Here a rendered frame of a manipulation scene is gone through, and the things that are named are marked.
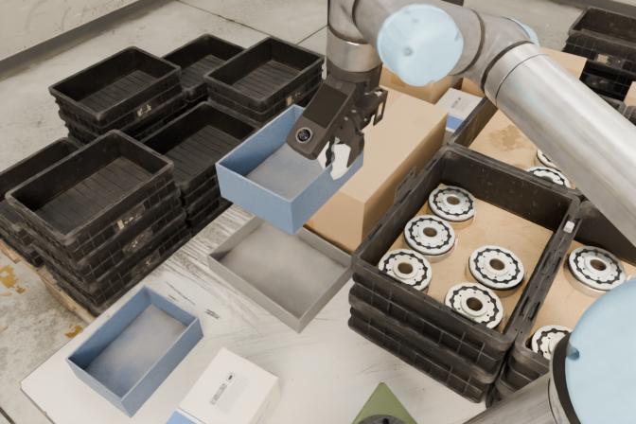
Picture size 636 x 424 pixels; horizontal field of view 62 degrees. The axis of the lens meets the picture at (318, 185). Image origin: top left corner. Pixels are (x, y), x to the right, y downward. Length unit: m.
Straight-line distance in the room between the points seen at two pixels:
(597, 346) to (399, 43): 0.32
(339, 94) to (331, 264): 0.61
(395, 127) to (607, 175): 0.81
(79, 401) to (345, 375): 0.50
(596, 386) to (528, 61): 0.35
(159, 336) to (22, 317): 1.14
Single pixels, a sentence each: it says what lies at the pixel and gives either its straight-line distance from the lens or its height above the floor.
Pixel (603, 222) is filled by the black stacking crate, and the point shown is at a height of 0.90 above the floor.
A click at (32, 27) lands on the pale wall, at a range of 3.67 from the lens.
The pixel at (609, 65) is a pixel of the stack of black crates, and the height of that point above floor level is 0.49.
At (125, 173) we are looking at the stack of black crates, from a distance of 1.87.
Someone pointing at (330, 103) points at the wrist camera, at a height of 1.28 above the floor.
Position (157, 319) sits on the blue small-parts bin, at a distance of 1.19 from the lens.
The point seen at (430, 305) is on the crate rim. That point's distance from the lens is 0.91.
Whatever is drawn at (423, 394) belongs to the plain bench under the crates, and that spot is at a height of 0.70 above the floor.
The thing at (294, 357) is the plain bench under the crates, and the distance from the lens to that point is 1.10.
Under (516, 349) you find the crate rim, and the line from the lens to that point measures 0.90.
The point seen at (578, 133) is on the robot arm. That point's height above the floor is 1.37.
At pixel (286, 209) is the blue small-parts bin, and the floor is 1.12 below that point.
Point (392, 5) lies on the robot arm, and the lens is 0.56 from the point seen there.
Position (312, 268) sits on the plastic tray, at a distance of 1.22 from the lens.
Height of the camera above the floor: 1.67
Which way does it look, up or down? 43 degrees down
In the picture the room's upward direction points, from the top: straight up
